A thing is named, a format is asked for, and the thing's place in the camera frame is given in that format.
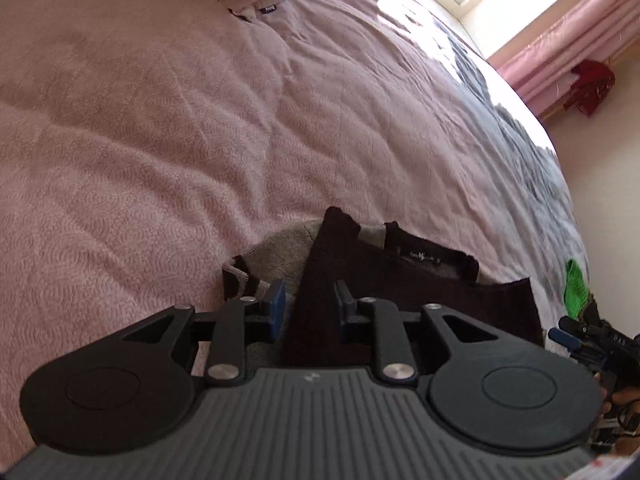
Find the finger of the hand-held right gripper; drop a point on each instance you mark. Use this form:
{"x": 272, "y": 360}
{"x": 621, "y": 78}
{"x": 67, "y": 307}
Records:
{"x": 570, "y": 324}
{"x": 562, "y": 337}

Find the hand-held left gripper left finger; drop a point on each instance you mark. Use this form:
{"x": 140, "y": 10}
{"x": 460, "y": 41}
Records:
{"x": 276, "y": 310}

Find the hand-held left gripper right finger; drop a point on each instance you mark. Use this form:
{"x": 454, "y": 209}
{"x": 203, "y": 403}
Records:
{"x": 342, "y": 310}

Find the dark brown and grey sweater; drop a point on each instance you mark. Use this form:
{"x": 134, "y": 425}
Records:
{"x": 400, "y": 285}

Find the person's right hand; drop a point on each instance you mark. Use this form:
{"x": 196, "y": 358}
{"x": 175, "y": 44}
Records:
{"x": 622, "y": 399}

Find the green cloth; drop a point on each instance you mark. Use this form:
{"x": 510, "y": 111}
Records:
{"x": 576, "y": 287}

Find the pink and grey bed quilt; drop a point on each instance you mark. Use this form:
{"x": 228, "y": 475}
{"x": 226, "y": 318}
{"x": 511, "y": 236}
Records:
{"x": 150, "y": 135}

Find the red cloth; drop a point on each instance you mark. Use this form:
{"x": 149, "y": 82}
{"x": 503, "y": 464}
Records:
{"x": 590, "y": 87}

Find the pink curtain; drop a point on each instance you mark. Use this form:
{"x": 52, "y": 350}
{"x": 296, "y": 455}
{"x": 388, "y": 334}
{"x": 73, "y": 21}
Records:
{"x": 565, "y": 45}

